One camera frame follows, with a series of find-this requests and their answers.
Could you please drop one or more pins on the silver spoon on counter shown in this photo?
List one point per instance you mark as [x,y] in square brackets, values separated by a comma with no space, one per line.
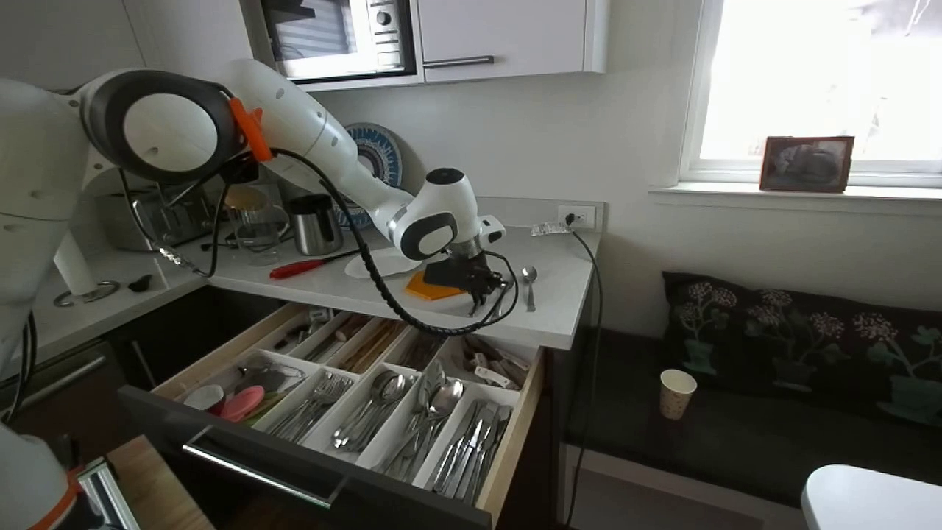
[528,279]

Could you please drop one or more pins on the white cutlery tray insert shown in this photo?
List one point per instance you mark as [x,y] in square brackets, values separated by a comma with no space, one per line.
[444,416]

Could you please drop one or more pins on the small dark picture frame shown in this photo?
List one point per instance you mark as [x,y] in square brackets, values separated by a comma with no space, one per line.
[808,161]

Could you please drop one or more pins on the built-in microwave oven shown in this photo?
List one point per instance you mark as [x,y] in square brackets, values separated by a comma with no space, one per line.
[331,39]

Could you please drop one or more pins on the white side table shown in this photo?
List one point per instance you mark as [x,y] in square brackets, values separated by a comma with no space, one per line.
[864,497]

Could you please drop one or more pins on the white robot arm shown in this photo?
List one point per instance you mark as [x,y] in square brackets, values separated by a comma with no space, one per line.
[175,131]

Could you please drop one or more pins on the open wooden cutlery drawer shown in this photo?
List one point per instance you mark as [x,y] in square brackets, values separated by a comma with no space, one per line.
[241,477]

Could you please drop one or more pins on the white round lid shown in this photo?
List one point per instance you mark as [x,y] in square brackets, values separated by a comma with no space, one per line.
[204,398]

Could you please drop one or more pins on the paper cup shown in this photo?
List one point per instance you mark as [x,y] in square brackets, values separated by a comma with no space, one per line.
[675,393]

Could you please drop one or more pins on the red handled paring knife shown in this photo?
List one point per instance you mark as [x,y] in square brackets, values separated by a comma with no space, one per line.
[300,265]

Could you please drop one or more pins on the clear glass jar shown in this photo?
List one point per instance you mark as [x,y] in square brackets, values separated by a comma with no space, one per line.
[255,216]

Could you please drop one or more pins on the steel coffee carafe black handle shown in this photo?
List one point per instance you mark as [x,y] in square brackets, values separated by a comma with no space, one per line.
[315,229]

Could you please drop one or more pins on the orange silicone mat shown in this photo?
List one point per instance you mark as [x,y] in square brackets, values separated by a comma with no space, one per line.
[424,288]

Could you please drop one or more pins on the white wall power outlet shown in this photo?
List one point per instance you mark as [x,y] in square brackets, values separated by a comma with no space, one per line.
[577,216]

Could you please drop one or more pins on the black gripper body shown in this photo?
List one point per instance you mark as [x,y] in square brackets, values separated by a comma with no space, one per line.
[462,270]

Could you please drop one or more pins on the white upper cabinet door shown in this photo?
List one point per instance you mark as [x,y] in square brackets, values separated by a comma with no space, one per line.
[489,39]

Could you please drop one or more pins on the small white plate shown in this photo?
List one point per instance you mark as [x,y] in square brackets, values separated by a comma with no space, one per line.
[388,263]

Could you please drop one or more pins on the white paper towel roll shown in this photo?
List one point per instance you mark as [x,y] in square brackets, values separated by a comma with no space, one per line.
[75,269]

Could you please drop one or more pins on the blue patterned decorative plate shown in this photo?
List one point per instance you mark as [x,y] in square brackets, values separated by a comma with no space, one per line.
[377,150]

